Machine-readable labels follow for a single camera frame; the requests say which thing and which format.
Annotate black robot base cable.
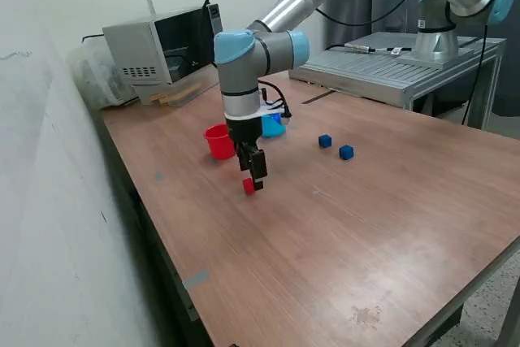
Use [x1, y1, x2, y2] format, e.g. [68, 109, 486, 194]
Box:
[458, 24, 488, 124]

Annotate wooden sticks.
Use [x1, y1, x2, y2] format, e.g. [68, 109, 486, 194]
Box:
[149, 81, 204, 106]

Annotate wrist camera on white plate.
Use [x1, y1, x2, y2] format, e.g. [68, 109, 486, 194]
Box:
[259, 102, 293, 126]

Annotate aluminium robot base table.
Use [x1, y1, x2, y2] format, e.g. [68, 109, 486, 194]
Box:
[287, 31, 508, 131]

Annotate red plastic cup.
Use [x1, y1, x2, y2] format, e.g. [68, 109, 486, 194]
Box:
[202, 123, 237, 160]

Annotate silver microwave oven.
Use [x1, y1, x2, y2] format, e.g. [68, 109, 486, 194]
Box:
[102, 3, 229, 86]

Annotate blue plastic cup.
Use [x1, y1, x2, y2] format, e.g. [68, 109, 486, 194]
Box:
[259, 113, 288, 139]

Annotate silver connector with cable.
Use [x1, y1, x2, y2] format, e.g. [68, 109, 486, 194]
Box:
[324, 41, 414, 55]

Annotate clear acrylic stand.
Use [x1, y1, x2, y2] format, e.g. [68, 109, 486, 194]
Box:
[132, 58, 224, 108]

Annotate grey tape strip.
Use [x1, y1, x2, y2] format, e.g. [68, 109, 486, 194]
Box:
[182, 268, 211, 290]

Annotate thin metal strip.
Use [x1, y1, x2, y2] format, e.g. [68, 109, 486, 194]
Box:
[301, 89, 337, 105]

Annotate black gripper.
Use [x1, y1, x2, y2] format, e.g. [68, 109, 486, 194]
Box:
[225, 114, 268, 193]

